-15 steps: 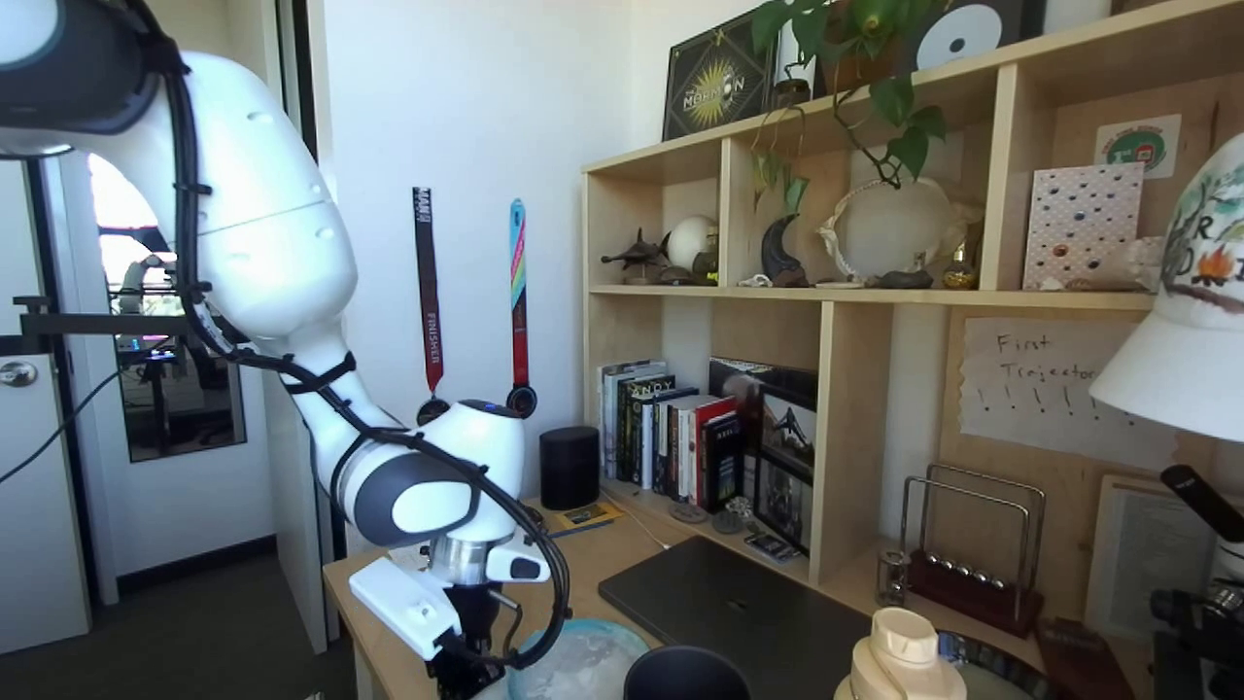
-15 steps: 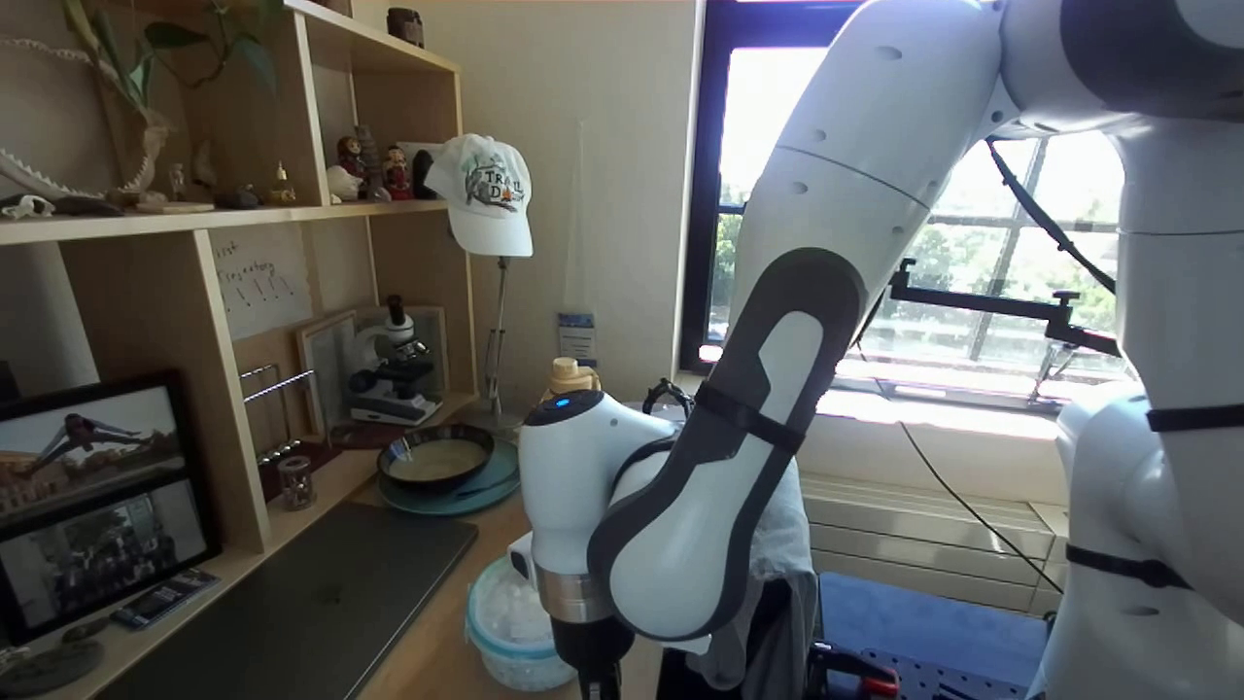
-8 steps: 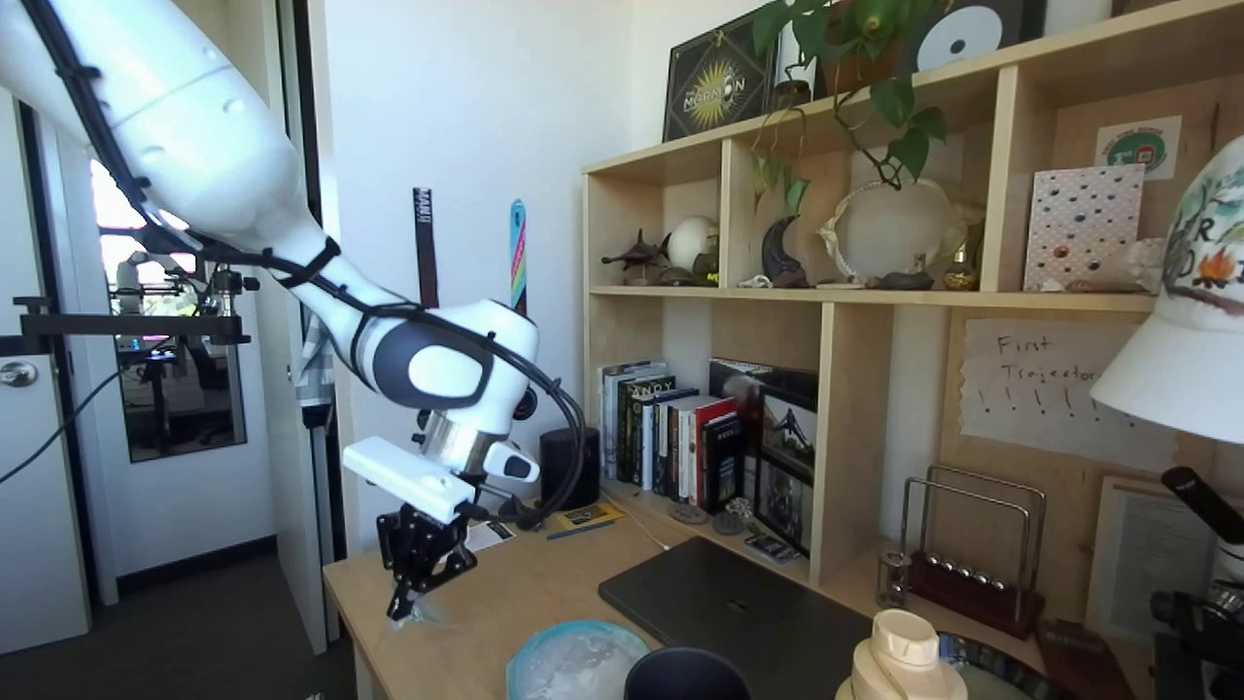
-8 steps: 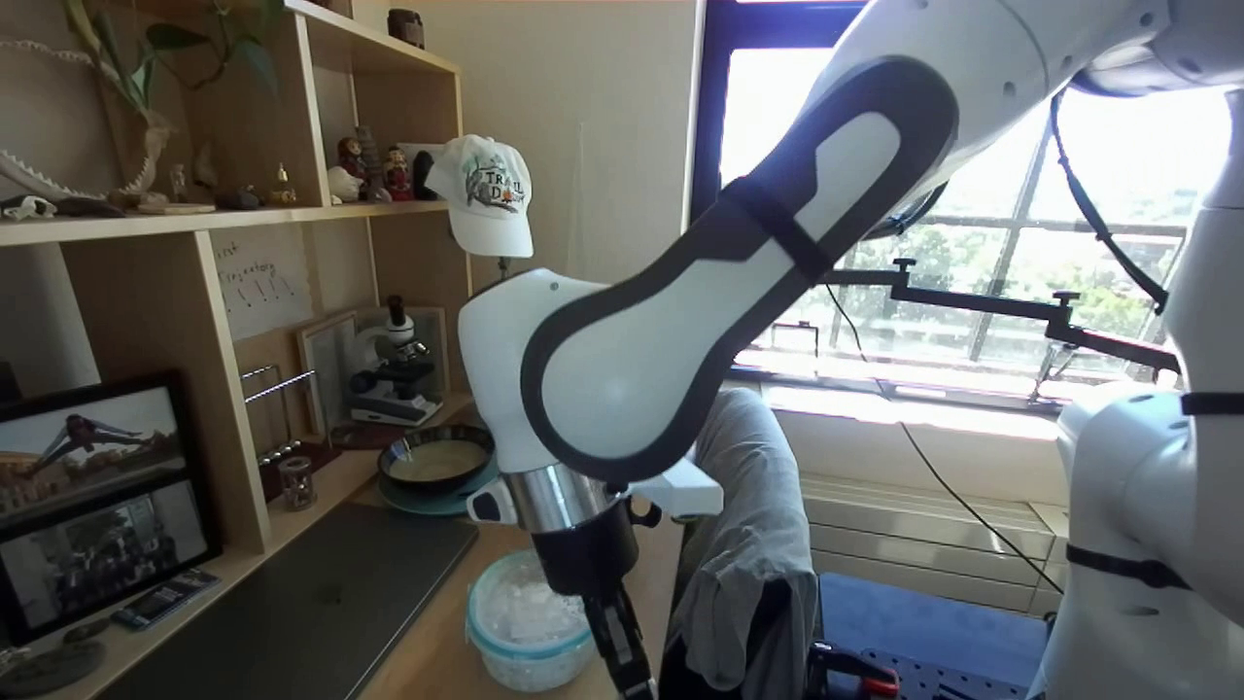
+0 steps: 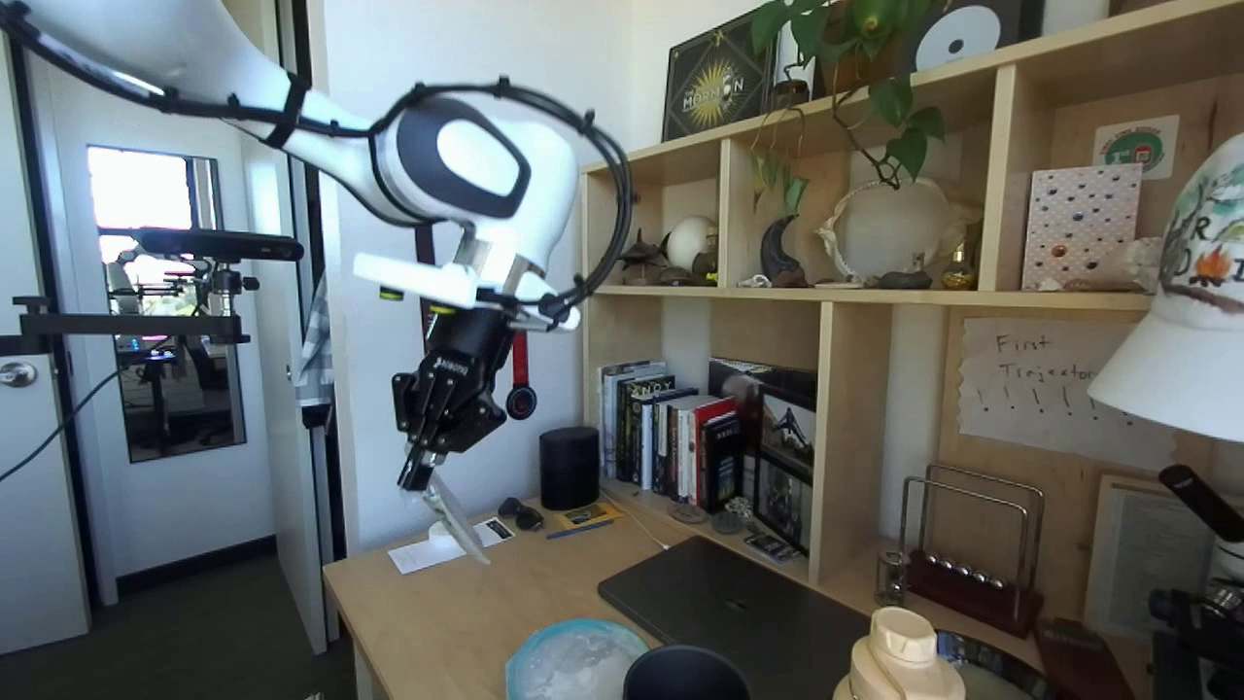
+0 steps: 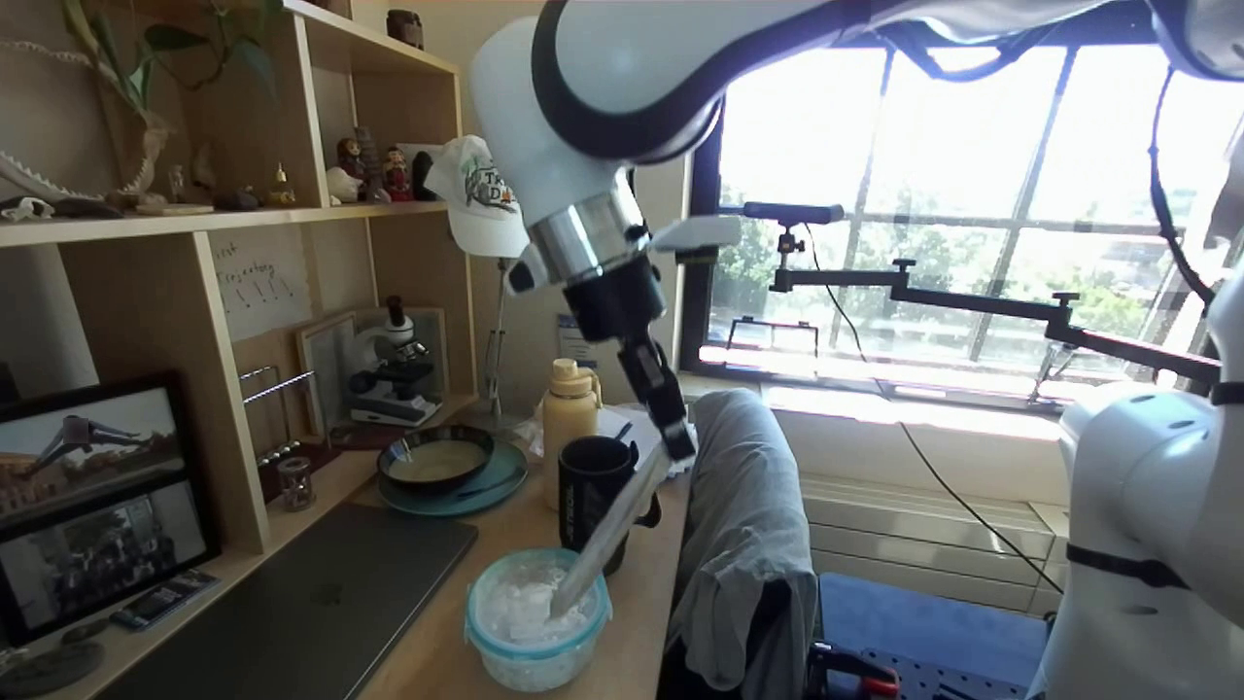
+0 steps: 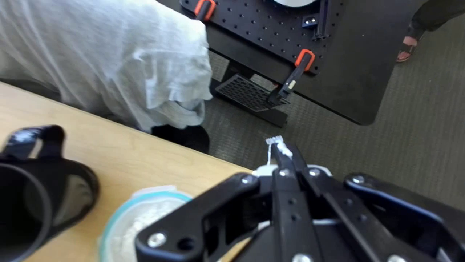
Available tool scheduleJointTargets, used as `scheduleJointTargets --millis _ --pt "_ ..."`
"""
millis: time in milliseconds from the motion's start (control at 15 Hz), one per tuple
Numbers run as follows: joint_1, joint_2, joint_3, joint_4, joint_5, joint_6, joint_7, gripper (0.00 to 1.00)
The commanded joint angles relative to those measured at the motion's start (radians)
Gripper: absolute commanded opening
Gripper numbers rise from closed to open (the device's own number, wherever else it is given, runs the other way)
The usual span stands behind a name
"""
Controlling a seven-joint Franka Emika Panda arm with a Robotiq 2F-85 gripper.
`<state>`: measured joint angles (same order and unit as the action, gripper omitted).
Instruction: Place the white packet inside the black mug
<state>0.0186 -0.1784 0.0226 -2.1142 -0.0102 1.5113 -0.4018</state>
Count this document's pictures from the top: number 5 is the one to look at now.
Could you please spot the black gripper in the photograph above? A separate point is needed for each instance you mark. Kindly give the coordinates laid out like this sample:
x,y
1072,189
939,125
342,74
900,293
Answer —
x,y
452,382

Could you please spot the black mug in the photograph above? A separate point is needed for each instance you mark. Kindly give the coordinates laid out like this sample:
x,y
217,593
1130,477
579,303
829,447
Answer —
x,y
686,678

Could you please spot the black cylinder speaker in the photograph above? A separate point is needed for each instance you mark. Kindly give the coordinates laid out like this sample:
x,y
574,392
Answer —
x,y
570,468

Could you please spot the yellow calculator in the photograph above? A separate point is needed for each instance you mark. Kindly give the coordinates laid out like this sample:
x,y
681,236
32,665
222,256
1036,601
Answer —
x,y
583,518

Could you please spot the grey book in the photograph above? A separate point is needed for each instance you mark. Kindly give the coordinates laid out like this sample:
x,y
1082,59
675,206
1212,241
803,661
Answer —
x,y
606,421

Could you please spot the dark green book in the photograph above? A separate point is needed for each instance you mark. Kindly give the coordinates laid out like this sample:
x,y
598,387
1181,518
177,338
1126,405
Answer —
x,y
633,434

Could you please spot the black upright pole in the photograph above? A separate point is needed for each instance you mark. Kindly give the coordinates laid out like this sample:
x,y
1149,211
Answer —
x,y
426,241

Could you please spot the pale blue round plate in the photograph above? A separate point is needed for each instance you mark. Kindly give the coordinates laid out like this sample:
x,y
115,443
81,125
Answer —
x,y
570,661

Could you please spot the white book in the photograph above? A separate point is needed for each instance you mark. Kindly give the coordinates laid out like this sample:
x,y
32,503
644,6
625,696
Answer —
x,y
675,447

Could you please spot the white door with window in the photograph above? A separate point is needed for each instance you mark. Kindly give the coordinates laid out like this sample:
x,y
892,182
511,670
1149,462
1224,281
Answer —
x,y
169,490

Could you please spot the black book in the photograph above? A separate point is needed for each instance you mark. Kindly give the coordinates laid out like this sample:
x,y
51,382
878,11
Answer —
x,y
724,462

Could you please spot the dark shark figurine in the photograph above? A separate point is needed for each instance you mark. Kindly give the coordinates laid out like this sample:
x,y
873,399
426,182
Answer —
x,y
644,256

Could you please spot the black clamp bar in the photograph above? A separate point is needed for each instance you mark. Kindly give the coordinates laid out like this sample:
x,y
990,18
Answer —
x,y
116,326

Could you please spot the black closed laptop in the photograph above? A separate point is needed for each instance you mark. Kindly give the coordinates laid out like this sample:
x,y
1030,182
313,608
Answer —
x,y
738,614

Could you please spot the white sphere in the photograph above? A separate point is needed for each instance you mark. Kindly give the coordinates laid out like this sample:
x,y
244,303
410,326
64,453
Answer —
x,y
692,241

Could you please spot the black framed photo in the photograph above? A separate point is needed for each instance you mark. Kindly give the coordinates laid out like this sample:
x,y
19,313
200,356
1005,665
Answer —
x,y
787,468

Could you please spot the dark crescent sculpture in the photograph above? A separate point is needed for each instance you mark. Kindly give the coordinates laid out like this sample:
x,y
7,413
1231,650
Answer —
x,y
780,255

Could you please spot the wooden bookshelf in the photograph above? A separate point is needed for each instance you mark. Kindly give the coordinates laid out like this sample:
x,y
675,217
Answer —
x,y
847,391

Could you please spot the small hourglass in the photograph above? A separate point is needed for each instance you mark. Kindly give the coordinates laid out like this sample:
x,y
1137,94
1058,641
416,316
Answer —
x,y
892,574

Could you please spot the dark framed yellow artwork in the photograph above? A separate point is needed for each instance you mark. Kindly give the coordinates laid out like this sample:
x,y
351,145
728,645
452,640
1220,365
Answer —
x,y
711,79

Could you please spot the white jaw bone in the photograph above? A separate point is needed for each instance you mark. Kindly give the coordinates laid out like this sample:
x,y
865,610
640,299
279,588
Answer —
x,y
895,236

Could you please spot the newton cradle toy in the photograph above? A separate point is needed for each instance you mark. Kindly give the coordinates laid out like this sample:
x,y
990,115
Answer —
x,y
971,567

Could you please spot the small brass ornament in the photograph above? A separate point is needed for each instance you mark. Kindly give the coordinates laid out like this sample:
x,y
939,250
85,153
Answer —
x,y
956,264

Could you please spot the brown plant pot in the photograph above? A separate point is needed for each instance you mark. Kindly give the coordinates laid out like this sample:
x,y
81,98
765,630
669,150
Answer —
x,y
857,67

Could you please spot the green trailing plant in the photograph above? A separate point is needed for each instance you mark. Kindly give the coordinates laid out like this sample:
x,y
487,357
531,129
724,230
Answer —
x,y
895,98

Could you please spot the handwritten paper note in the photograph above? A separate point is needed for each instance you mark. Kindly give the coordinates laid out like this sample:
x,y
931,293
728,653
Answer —
x,y
1049,391

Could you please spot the dark red book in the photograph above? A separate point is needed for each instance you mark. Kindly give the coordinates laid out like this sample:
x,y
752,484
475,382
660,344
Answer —
x,y
1079,661

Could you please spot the black picture with white disc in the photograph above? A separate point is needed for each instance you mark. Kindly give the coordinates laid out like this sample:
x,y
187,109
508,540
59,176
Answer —
x,y
971,32

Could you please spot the white dotted card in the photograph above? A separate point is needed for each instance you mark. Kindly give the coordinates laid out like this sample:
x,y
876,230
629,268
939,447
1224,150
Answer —
x,y
1082,228

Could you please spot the light framed picture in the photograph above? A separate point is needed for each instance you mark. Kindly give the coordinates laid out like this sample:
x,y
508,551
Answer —
x,y
1139,556

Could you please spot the white painted lamp shade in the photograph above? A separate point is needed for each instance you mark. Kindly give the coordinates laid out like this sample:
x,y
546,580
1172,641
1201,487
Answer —
x,y
1185,350

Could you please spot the green drawing card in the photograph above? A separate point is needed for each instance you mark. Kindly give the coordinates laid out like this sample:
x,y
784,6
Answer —
x,y
1137,145

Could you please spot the black microscope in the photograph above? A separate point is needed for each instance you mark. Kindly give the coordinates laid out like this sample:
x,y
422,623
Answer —
x,y
1207,623

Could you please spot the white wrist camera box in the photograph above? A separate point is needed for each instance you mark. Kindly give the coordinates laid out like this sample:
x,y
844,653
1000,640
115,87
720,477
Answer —
x,y
412,278

